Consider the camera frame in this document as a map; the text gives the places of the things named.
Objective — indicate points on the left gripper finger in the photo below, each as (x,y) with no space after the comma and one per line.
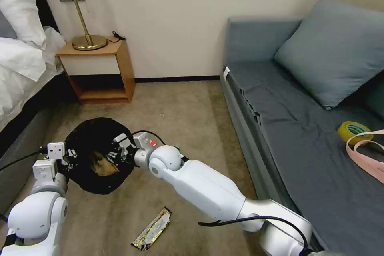
(68,167)
(70,152)

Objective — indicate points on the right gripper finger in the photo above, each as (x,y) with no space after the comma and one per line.
(118,143)
(113,156)

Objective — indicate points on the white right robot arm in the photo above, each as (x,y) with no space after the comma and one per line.
(210,187)

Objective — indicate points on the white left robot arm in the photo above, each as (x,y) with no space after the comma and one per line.
(36,208)

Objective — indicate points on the brown crumpled paper trash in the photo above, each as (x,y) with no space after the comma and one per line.
(105,164)

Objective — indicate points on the shiny snack wrapper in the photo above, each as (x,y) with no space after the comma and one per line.
(153,229)

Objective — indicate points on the wooden nightstand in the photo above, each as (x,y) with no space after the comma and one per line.
(99,67)

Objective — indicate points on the black skirting board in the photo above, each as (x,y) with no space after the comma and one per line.
(177,80)

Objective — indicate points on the white duvet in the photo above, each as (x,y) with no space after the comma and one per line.
(21,70)

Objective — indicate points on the white sofa tag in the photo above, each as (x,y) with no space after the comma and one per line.
(226,72)

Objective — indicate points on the dark headboard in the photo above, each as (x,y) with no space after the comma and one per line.
(48,13)

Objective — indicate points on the grey-blue sofa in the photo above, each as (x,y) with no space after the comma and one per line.
(270,118)

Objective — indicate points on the white pillow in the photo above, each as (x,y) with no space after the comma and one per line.
(18,7)

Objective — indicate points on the blue square cushion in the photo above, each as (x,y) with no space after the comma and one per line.
(327,55)

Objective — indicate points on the yellow-green tape roll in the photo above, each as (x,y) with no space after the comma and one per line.
(355,131)

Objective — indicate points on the dark teal cushion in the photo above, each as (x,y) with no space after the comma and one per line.
(376,98)

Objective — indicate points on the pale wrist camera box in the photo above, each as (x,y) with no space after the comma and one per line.
(56,149)
(121,138)

